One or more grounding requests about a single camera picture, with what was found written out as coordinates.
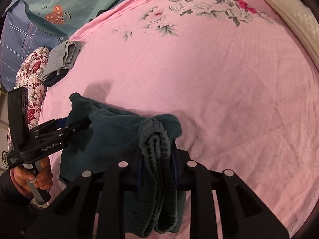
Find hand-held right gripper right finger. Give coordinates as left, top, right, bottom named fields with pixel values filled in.
left=171, top=139, right=291, bottom=239

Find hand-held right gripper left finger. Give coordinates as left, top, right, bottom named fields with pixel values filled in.
left=26, top=158, right=143, bottom=239

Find grey folded pants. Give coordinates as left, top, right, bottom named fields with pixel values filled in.
left=41, top=40, right=82, bottom=80

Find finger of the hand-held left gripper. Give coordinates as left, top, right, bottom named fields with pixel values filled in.
left=29, top=118, right=67, bottom=133
left=33, top=118, right=92, bottom=142

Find person's left forearm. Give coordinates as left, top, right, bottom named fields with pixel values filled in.
left=0, top=168, right=38, bottom=232

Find pink floral bed sheet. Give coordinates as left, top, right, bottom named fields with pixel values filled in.
left=37, top=0, right=319, bottom=239

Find navy folded garment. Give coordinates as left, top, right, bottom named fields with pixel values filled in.
left=43, top=68, right=69, bottom=87

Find teal printed duvet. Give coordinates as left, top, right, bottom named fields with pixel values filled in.
left=12, top=0, right=208, bottom=41

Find person's left hand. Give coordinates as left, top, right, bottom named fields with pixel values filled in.
left=10, top=157, right=53, bottom=198

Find blue checked pillow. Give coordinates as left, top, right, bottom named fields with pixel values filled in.
left=0, top=0, right=71, bottom=90

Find dark teal fleece pants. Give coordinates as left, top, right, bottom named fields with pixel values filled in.
left=58, top=93, right=183, bottom=238

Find white quilted blanket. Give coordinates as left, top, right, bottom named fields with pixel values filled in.
left=244, top=0, right=319, bottom=66

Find red floral pillow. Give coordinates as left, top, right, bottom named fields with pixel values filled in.
left=7, top=46, right=51, bottom=152

